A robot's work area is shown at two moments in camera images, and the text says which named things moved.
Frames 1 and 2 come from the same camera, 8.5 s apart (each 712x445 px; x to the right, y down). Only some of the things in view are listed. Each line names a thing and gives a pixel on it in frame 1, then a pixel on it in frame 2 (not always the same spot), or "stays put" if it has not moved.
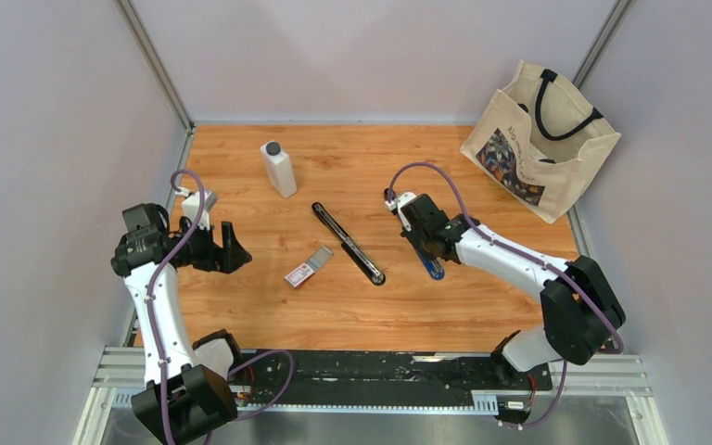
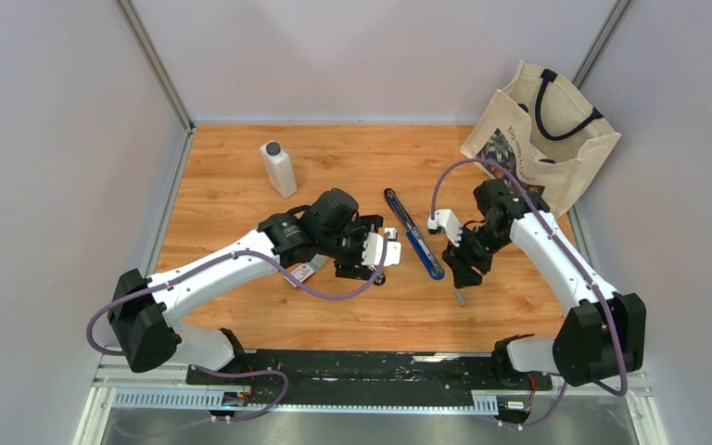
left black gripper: x=227 y=259 → x=362 y=225
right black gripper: x=412 y=235 → x=462 y=263
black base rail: x=346 y=374 stays put
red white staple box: x=318 y=259 stays put
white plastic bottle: x=280 y=168 stays put
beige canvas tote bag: x=540 y=139 stays put
